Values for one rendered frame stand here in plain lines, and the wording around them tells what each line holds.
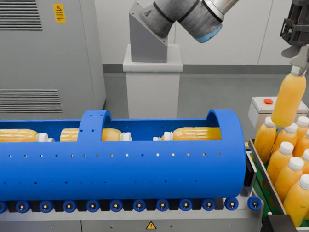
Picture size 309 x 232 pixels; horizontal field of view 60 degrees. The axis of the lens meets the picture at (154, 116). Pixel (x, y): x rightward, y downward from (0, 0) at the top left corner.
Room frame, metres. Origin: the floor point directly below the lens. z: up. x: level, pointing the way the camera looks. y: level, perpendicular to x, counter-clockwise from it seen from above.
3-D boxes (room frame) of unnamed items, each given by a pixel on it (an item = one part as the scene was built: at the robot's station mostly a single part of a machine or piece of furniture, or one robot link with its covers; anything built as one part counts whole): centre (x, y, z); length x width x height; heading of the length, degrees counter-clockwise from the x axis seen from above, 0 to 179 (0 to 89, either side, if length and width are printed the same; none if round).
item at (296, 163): (0.60, -0.44, 1.09); 0.04 x 0.04 x 0.02
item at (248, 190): (0.65, -0.32, 0.99); 0.10 x 0.02 x 0.12; 1
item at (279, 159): (0.67, -0.44, 0.99); 0.07 x 0.07 x 0.19
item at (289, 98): (0.75, -0.44, 1.24); 0.07 x 0.07 x 0.19
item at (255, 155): (0.65, -0.40, 0.96); 0.40 x 0.01 x 0.03; 1
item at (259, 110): (0.94, -0.52, 1.05); 0.20 x 0.10 x 0.10; 91
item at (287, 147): (0.67, -0.44, 1.09); 0.04 x 0.04 x 0.02
